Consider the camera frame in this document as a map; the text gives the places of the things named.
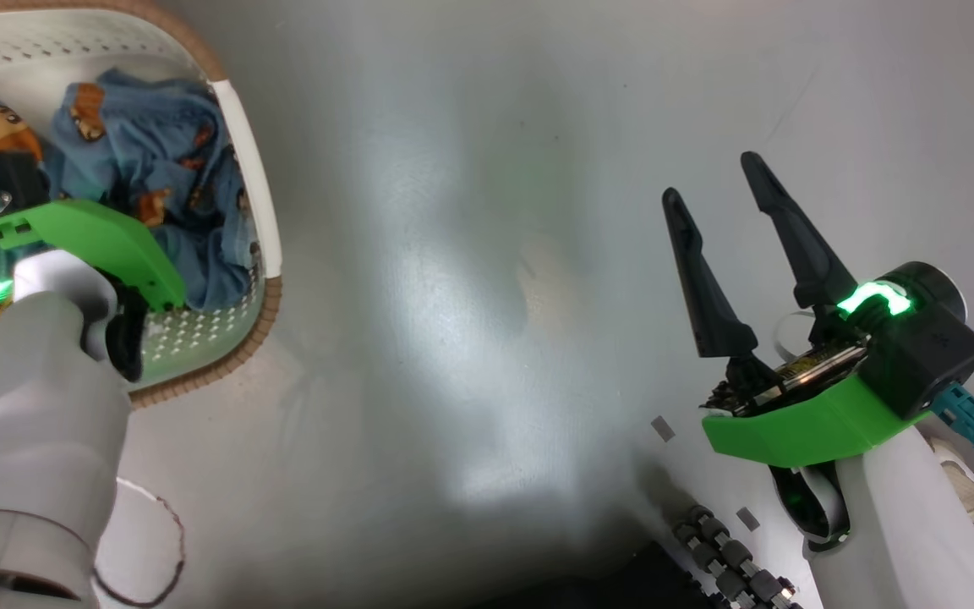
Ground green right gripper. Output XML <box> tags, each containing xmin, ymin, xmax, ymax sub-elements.
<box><xmin>661</xmin><ymin>151</ymin><xmax>932</xmax><ymax>468</ymax></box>

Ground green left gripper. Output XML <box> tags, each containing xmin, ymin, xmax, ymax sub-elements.
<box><xmin>0</xmin><ymin>199</ymin><xmax>188</xmax><ymax>312</ymax></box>

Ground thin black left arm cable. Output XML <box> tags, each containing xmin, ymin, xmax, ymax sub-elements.
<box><xmin>90</xmin><ymin>478</ymin><xmax>188</xmax><ymax>608</ymax></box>

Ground white perforated brown-rimmed laundry basket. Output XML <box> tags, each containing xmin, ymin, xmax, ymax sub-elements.
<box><xmin>0</xmin><ymin>0</ymin><xmax>283</xmax><ymax>409</ymax></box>

